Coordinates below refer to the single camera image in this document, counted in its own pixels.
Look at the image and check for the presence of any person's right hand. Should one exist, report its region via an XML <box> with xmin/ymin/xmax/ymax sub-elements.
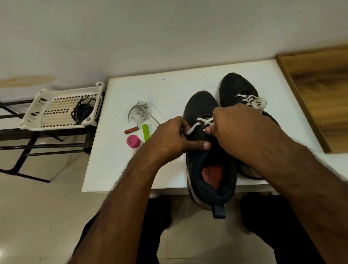
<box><xmin>204</xmin><ymin>103</ymin><xmax>289</xmax><ymax>175</ymax></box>

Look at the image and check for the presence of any person's left hand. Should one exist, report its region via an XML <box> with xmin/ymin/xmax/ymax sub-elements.
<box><xmin>142</xmin><ymin>116</ymin><xmax>212</xmax><ymax>166</ymax></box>

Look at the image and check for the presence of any grey shoelace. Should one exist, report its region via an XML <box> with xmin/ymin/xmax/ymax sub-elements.
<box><xmin>236</xmin><ymin>94</ymin><xmax>268</xmax><ymax>112</ymax></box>

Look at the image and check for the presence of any dark sneaker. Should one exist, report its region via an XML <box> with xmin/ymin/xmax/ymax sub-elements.
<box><xmin>218</xmin><ymin>72</ymin><xmax>280</xmax><ymax>181</ymax></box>
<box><xmin>182</xmin><ymin>90</ymin><xmax>238</xmax><ymax>220</ymax></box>

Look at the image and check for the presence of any black shoelace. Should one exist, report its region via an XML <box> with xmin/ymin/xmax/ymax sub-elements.
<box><xmin>76</xmin><ymin>96</ymin><xmax>100</xmax><ymax>120</ymax></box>
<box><xmin>71</xmin><ymin>101</ymin><xmax>95</xmax><ymax>125</ymax></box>

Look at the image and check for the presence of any person's left forearm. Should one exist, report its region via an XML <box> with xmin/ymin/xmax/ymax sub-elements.
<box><xmin>70</xmin><ymin>155</ymin><xmax>169</xmax><ymax>264</ymax></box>

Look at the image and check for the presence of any person's right forearm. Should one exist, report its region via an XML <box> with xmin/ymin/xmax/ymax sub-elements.
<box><xmin>264</xmin><ymin>133</ymin><xmax>348</xmax><ymax>264</ymax></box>

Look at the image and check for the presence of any pink capped white bottle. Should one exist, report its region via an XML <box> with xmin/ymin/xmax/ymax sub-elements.
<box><xmin>125</xmin><ymin>134</ymin><xmax>142</xmax><ymax>151</ymax></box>

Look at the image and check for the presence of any crumpled white paper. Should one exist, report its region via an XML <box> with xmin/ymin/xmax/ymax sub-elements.
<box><xmin>128</xmin><ymin>100</ymin><xmax>161</xmax><ymax>127</ymax></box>

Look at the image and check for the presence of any wooden board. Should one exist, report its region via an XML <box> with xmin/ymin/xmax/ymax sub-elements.
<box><xmin>275</xmin><ymin>46</ymin><xmax>348</xmax><ymax>154</ymax></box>

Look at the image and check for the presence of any white perforated plastic tray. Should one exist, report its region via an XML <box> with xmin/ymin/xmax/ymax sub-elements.
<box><xmin>19</xmin><ymin>81</ymin><xmax>107</xmax><ymax>132</ymax></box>

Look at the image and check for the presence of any black metal rack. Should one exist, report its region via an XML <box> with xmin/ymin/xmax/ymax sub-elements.
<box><xmin>0</xmin><ymin>97</ymin><xmax>101</xmax><ymax>183</ymax></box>

